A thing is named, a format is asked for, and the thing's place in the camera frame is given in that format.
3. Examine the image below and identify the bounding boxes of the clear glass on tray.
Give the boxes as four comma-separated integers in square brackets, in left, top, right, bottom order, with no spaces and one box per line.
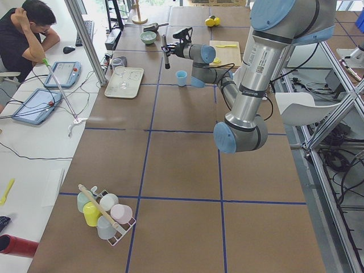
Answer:
[119,81,129,89]

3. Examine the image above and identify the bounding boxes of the black keyboard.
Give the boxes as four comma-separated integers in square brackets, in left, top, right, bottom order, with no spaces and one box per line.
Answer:
[75,20,95,48]

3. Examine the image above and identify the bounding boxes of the wooden cutting board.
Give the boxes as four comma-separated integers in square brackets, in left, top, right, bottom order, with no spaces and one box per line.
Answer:
[209,40,242,68]

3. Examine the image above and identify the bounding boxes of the steel muddler black tip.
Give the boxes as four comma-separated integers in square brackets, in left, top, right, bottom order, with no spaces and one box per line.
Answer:
[162,34,170,69]

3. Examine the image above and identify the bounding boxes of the blue teach pendant far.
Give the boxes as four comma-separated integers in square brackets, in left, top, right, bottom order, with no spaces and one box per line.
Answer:
[49,61,81,89]

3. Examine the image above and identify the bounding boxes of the cream bear tray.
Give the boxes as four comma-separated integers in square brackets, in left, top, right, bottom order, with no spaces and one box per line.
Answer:
[105,66,144,99]

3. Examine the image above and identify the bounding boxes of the light blue cup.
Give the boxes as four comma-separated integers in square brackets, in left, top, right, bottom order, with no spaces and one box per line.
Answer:
[176,71,188,87]

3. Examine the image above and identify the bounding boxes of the grey-blue cup in rack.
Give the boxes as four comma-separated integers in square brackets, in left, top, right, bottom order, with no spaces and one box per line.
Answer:
[97,216,116,240]

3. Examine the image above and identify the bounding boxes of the white chair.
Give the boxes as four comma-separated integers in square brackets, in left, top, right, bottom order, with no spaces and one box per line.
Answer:
[275,92,341,126]

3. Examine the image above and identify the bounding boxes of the white wire cup rack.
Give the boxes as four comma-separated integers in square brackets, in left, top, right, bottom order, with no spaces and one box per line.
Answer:
[90,186,136,246]

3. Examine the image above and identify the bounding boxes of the red cylinder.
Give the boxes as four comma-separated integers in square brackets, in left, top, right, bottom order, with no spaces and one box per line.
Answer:
[1,234,39,258]

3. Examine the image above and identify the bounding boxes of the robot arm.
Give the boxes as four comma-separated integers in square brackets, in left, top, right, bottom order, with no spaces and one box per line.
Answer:
[162,1,336,154]

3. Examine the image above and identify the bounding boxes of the wooden rack handle rod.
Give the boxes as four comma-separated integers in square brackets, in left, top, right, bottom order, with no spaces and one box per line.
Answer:
[78,184,121,230]

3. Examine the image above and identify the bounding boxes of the yellow utensil on desk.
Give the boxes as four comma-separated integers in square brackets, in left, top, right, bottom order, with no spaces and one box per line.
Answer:
[0,178,15,206]

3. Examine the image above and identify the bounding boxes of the white cup in rack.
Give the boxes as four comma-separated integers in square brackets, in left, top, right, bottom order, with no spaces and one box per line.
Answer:
[100,193,119,212]

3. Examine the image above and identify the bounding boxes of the wooden stand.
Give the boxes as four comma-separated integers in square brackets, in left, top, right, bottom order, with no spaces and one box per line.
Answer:
[131,0,148,24]

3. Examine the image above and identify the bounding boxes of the green bowl of ice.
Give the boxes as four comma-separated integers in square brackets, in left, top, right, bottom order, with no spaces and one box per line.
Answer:
[140,31,157,45]

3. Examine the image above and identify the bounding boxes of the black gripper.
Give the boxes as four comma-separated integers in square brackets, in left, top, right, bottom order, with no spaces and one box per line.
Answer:
[166,27,193,57]

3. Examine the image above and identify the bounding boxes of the green cup in rack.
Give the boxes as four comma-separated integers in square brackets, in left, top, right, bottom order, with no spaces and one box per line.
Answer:
[77,192,90,213]

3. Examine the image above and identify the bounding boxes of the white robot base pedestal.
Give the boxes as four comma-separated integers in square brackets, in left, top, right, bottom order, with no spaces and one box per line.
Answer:
[221,1,292,105]

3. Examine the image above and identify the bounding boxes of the seated person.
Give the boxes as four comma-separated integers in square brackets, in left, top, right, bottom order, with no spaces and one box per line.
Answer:
[1,1,60,82]

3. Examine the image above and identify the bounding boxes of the blue teach pendant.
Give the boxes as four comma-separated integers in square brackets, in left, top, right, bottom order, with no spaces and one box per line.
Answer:
[49,61,81,89]
[12,88,63,125]

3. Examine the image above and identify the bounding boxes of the yellow cup in rack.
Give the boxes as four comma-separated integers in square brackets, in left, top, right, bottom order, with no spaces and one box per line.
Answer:
[82,201,102,227]

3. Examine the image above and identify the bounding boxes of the yellow plastic knife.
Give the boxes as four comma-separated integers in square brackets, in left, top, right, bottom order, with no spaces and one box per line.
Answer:
[214,44,238,48]

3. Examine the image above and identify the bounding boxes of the pink cup in rack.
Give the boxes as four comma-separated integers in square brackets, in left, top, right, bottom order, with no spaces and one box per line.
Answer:
[110,204,133,224]

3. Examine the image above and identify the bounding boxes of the metal ice scoop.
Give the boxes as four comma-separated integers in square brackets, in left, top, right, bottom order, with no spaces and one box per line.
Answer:
[143,23,169,32]

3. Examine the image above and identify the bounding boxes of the yellow lemons at edge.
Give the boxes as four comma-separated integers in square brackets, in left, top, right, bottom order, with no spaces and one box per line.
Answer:
[205,16,220,27]

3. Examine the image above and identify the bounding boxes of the blue teach pendant near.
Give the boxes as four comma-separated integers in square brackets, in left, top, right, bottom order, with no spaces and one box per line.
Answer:
[12,88,63,125]

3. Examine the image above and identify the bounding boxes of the black computer mouse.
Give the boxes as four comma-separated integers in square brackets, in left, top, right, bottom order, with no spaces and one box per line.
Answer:
[63,46,76,54]

